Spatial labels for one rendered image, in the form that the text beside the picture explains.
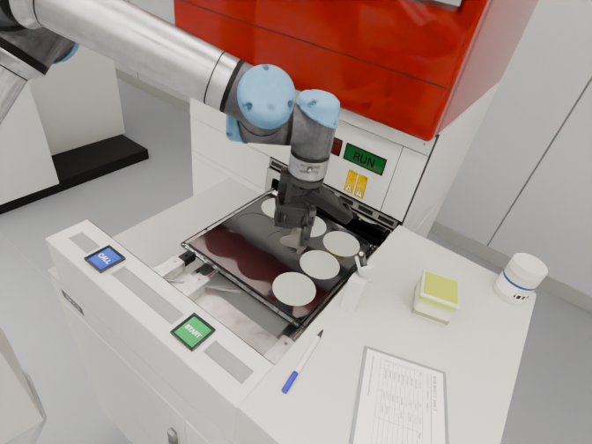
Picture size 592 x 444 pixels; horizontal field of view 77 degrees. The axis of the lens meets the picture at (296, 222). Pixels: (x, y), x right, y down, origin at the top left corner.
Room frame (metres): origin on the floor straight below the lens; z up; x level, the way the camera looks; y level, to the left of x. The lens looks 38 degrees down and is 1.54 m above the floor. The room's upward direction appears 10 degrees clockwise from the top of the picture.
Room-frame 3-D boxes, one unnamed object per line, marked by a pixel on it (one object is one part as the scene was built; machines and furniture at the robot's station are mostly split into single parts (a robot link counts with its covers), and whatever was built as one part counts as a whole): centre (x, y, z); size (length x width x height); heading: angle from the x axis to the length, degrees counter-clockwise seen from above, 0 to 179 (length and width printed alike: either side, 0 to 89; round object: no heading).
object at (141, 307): (0.44, 0.25, 0.89); 0.55 x 0.09 x 0.14; 60
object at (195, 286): (0.52, 0.20, 0.89); 0.08 x 0.03 x 0.03; 150
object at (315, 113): (0.63, 0.00, 1.27); 0.09 x 0.08 x 0.11; 102
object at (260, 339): (0.48, 0.13, 0.87); 0.36 x 0.08 x 0.03; 60
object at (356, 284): (0.51, -0.14, 1.03); 0.06 x 0.04 x 0.13; 150
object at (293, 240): (0.61, 0.00, 1.01); 0.06 x 0.03 x 0.09; 96
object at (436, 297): (0.53, -0.30, 1.00); 0.07 x 0.07 x 0.07; 77
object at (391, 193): (1.01, 0.07, 1.02); 0.81 x 0.03 x 0.40; 60
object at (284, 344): (0.40, -0.01, 0.89); 0.08 x 0.03 x 0.03; 150
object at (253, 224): (0.72, 0.02, 0.90); 0.34 x 0.34 x 0.01; 60
